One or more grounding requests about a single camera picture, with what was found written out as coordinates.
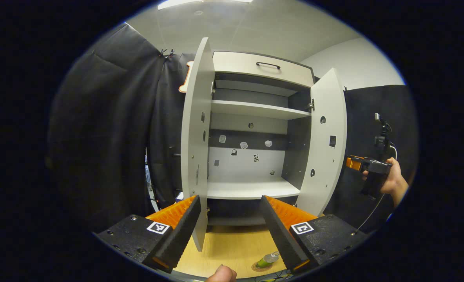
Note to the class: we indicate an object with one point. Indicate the white cabinet door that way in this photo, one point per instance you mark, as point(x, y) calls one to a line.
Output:
point(328, 176)
point(194, 137)

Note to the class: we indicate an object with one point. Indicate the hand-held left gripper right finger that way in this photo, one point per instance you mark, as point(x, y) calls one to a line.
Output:
point(275, 231)

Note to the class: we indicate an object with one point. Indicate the ceiling light panel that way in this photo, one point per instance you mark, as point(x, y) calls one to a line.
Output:
point(193, 3)

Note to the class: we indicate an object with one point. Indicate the white cabinet shelf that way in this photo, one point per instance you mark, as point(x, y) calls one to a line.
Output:
point(247, 190)
point(255, 109)

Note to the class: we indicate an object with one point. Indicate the metal door hinge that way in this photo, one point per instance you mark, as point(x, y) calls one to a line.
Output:
point(311, 105)

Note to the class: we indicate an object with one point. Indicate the green label plastic bottle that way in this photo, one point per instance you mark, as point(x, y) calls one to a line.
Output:
point(264, 261)

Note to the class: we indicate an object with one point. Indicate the white grey cabinet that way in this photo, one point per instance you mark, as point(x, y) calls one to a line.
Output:
point(251, 164)

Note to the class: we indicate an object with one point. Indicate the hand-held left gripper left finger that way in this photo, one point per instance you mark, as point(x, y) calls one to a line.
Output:
point(185, 231)

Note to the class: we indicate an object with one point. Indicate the white cabinet drawer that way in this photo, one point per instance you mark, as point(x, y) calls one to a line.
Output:
point(236, 64)

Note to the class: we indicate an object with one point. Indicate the round brown coaster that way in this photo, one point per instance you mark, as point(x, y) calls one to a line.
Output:
point(269, 268)

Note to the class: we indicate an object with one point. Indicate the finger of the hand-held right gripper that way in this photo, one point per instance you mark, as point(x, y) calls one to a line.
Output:
point(353, 163)

